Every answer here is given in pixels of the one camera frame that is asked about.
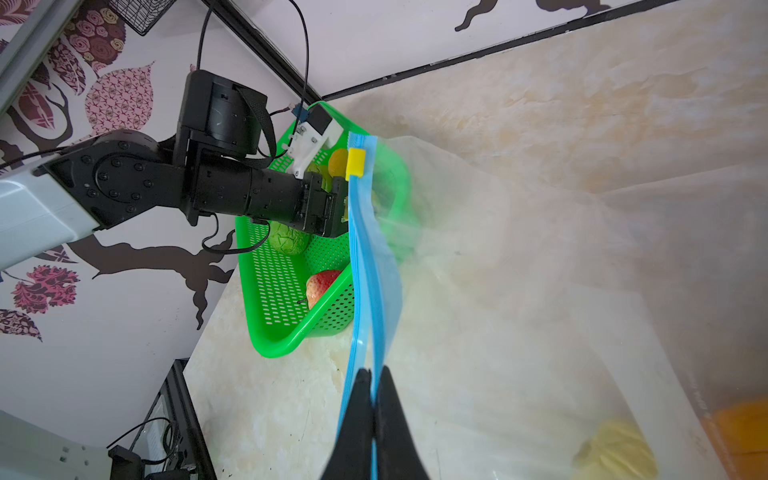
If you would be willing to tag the right red apple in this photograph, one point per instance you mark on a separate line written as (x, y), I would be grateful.
(318, 284)

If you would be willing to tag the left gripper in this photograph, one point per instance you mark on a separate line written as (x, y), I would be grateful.
(225, 186)

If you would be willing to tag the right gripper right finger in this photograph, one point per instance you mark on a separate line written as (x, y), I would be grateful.
(396, 453)

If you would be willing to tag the left diagonal aluminium rail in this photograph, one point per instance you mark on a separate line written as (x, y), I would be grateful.
(29, 45)

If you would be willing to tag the clear zip top bag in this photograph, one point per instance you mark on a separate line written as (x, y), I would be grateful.
(528, 314)

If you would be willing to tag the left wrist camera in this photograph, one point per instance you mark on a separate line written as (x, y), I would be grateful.
(319, 130)

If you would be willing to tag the yellow lemon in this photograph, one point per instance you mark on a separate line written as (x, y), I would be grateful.
(337, 163)

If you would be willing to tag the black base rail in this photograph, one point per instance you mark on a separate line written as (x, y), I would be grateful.
(168, 443)

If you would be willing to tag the beige potato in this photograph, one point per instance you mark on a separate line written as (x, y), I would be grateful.
(618, 450)

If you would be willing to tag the green plastic basket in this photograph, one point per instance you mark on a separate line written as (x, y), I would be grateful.
(274, 283)

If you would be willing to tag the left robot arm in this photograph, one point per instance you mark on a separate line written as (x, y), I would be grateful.
(106, 180)

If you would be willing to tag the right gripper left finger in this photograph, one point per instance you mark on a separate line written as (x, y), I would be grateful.
(351, 457)

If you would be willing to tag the black wire basket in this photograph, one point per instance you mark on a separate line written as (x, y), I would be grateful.
(140, 15)

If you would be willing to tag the orange carrot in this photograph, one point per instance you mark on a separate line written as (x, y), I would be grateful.
(739, 437)

